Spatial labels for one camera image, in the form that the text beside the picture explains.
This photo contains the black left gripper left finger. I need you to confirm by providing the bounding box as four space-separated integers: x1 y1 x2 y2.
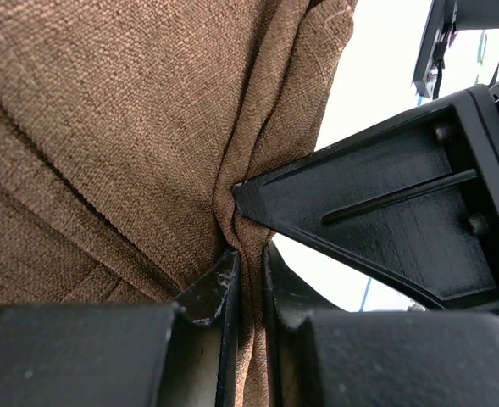
0 249 241 406

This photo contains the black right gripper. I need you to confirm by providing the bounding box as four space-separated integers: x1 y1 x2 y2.
233 85 499 309

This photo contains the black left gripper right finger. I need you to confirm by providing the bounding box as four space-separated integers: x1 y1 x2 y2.
263 244 499 406

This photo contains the brown cloth napkin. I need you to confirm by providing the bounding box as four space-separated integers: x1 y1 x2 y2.
0 1 356 406

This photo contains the aluminium frame rail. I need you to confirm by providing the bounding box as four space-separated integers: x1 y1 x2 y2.
413 1 499 100

